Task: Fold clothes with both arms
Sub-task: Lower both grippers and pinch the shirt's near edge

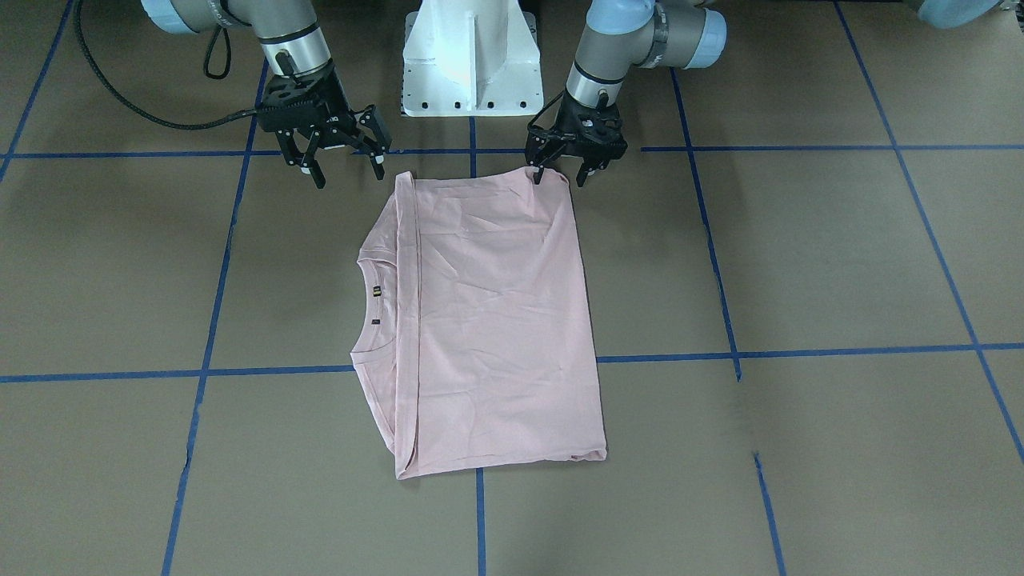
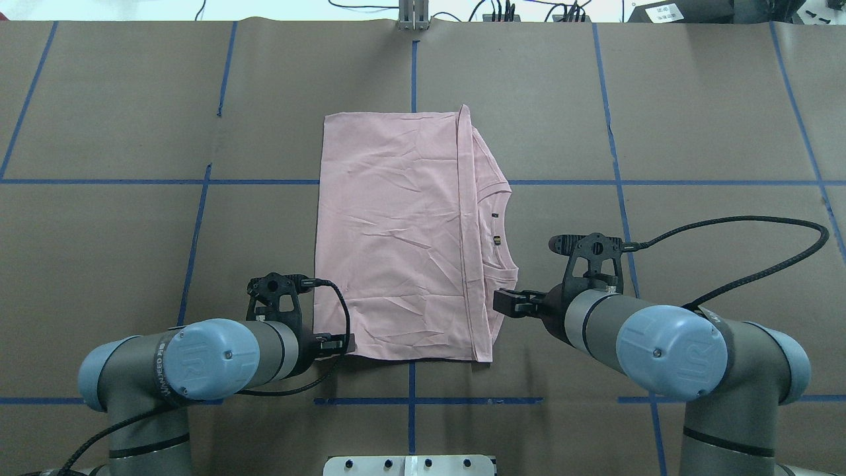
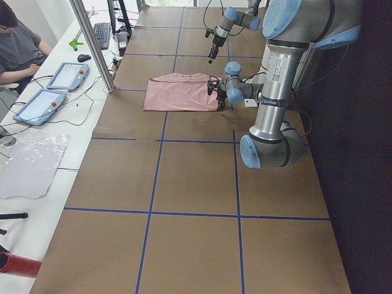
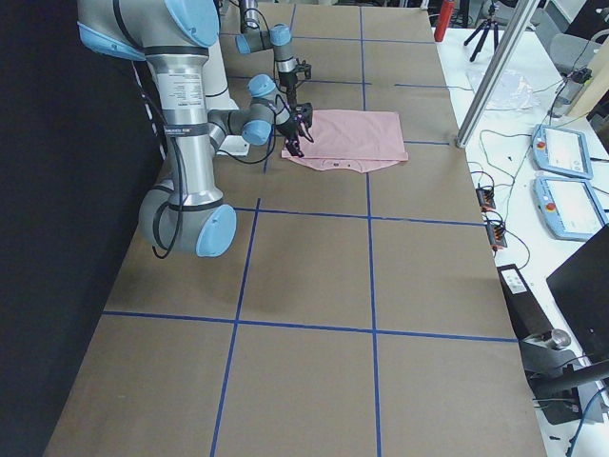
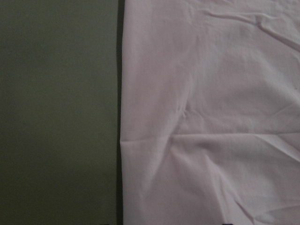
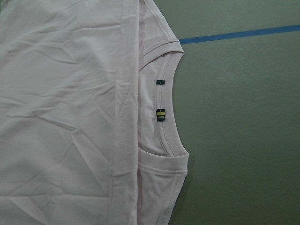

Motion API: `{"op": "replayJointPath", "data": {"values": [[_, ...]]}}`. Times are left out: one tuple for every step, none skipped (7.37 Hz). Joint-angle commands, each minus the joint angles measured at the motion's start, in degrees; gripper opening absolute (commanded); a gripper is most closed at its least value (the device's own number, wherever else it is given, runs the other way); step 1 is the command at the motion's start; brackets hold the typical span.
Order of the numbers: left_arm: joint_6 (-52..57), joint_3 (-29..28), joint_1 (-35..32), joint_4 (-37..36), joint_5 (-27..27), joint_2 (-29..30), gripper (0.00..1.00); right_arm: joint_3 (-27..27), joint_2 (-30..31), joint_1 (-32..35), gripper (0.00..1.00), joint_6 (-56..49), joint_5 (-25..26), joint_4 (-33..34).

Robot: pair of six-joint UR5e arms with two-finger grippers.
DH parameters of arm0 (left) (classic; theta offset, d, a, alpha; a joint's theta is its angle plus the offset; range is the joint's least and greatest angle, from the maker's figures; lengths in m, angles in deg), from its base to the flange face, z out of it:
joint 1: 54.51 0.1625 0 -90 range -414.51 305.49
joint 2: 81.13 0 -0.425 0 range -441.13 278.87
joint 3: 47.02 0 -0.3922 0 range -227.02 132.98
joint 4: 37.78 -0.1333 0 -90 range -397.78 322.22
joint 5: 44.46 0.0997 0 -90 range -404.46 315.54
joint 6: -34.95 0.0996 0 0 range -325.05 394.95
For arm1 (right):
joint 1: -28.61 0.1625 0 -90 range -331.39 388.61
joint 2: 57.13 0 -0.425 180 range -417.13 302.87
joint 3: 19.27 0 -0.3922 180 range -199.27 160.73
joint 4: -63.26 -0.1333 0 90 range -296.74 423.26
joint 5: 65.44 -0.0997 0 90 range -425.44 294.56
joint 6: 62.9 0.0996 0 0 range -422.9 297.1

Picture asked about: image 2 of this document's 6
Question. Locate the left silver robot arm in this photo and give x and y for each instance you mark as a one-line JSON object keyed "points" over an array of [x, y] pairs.
{"points": [[146, 384]]}

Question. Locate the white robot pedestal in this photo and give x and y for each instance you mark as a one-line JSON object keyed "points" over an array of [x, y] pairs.
{"points": [[458, 464]]}

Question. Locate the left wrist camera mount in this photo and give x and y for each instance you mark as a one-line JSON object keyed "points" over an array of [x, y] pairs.
{"points": [[275, 297]]}

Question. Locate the brown paper table cover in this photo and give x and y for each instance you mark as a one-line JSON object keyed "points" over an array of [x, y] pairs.
{"points": [[150, 170]]}

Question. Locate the aluminium frame post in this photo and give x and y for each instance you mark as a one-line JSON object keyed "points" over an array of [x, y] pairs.
{"points": [[414, 15]]}

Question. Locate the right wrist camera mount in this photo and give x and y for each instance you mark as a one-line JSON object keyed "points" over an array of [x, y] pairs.
{"points": [[594, 261]]}

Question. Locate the pink t-shirt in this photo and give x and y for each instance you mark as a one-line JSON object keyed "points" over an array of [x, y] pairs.
{"points": [[411, 227]]}

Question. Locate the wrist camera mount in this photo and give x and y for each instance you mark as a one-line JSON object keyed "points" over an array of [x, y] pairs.
{"points": [[275, 297], [594, 261]]}

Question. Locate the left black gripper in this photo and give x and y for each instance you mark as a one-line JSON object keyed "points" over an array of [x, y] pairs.
{"points": [[308, 348]]}

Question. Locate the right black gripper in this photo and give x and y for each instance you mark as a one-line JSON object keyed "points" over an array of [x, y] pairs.
{"points": [[552, 305]]}

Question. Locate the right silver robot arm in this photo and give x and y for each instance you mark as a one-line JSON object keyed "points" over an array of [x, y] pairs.
{"points": [[732, 375]]}

